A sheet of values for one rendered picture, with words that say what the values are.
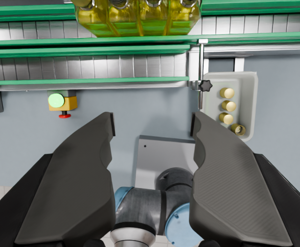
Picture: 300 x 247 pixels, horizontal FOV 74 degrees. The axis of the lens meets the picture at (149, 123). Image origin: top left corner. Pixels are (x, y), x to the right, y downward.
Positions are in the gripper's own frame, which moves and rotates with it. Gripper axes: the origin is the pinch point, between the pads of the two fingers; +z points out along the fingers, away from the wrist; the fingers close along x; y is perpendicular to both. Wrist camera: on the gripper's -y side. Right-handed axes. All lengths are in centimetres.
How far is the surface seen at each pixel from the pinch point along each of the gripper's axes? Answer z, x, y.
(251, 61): 59, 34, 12
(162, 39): 39.5, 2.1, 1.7
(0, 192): 96, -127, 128
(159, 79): 36.3, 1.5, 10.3
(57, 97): 45, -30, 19
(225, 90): 49, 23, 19
